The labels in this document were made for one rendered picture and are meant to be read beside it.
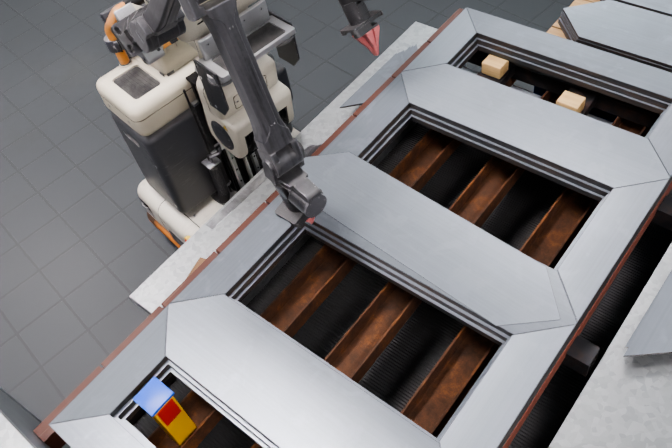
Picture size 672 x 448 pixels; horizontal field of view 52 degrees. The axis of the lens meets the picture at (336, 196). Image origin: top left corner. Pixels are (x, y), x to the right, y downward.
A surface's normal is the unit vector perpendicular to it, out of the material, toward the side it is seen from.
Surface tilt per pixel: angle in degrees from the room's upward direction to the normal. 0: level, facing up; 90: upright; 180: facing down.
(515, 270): 0
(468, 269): 0
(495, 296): 0
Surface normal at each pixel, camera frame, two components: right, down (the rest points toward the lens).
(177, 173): 0.69, 0.49
